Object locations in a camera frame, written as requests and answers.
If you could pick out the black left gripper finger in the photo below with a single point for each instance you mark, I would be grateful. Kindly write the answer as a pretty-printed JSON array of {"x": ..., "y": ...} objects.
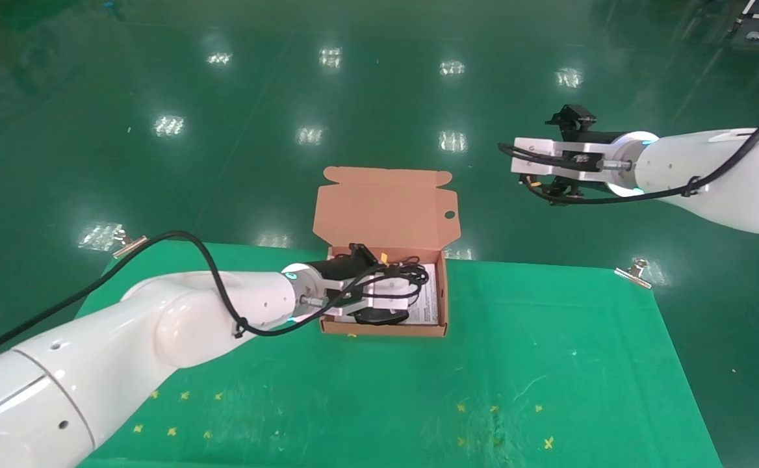
[{"x": 362, "y": 255}]

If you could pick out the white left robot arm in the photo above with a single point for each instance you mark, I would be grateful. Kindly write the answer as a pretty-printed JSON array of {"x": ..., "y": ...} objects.
[{"x": 126, "y": 344}]

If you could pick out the open cardboard mailer box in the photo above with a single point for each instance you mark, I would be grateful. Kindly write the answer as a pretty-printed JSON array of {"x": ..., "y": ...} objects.
[{"x": 386, "y": 208}]

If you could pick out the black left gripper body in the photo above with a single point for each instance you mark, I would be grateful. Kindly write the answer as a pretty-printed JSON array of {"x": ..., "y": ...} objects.
[{"x": 344, "y": 272}]

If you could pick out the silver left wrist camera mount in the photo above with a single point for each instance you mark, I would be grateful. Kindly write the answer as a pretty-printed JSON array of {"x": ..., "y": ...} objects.
[{"x": 389, "y": 304}]

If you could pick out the silver binder clip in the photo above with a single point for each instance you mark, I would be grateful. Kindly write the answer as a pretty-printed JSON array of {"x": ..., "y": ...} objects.
[
  {"x": 129, "y": 246},
  {"x": 636, "y": 273}
]

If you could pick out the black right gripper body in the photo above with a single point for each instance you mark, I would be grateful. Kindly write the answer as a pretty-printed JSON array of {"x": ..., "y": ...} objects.
[{"x": 597, "y": 136}]

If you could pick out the green table cloth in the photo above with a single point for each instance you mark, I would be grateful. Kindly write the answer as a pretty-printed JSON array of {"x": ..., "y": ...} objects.
[{"x": 548, "y": 364}]

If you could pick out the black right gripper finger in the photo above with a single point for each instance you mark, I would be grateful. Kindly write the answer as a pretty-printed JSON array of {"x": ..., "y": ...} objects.
[
  {"x": 558, "y": 192},
  {"x": 571, "y": 117}
]

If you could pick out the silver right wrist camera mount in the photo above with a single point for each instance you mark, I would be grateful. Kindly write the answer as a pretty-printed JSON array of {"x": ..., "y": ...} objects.
[{"x": 548, "y": 153}]

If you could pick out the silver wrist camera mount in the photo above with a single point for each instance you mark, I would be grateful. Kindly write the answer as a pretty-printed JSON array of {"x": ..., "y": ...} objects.
[
  {"x": 548, "y": 153},
  {"x": 389, "y": 304}
]

